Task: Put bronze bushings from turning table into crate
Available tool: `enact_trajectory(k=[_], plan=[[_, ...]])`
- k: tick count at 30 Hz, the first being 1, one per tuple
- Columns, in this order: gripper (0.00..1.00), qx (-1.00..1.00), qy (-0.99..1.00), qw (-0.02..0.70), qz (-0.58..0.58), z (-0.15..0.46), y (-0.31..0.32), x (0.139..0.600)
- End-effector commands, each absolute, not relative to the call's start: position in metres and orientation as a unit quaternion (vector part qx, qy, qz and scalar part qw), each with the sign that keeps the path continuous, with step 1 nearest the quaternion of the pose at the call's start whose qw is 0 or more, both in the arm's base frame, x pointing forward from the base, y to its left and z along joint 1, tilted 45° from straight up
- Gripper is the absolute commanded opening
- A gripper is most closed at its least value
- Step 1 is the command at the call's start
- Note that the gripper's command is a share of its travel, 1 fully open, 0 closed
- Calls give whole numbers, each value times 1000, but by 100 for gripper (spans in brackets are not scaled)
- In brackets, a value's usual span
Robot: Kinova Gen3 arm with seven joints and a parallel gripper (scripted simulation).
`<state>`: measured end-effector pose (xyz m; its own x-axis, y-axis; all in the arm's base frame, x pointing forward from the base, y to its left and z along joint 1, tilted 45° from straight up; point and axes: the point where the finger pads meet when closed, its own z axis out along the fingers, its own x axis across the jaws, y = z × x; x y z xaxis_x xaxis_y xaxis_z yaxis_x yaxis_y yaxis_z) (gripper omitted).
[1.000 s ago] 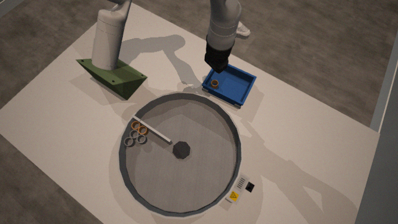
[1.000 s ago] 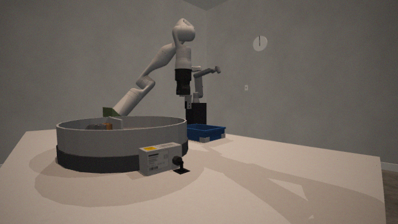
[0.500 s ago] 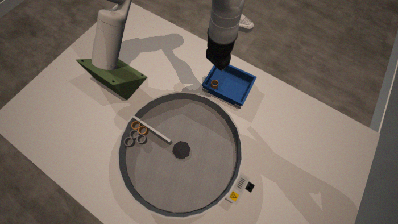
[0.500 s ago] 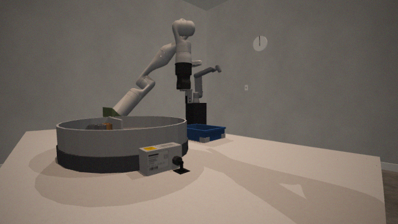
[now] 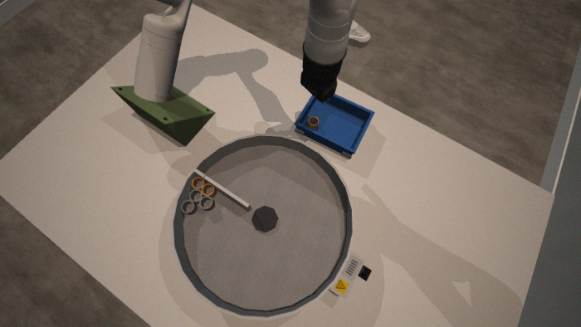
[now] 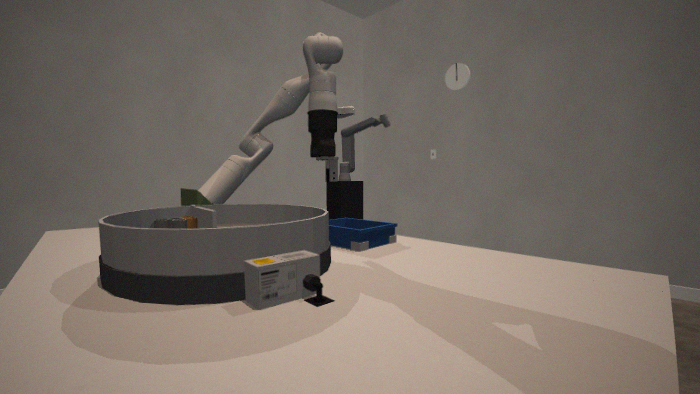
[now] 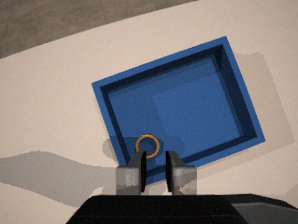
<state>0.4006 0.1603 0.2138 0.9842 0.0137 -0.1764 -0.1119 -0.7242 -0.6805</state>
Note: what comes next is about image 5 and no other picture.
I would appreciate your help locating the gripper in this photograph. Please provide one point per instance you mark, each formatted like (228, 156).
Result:
(322, 60)

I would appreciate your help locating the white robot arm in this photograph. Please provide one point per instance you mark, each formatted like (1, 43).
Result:
(162, 35)

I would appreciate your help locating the blue rectangular tray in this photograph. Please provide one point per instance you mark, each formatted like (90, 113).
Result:
(342, 123)

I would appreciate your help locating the grey metal ring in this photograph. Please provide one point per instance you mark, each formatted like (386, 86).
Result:
(184, 205)
(202, 201)
(193, 193)

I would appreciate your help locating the bronze bushing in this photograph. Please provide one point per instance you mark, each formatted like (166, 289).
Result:
(196, 180)
(205, 187)
(316, 120)

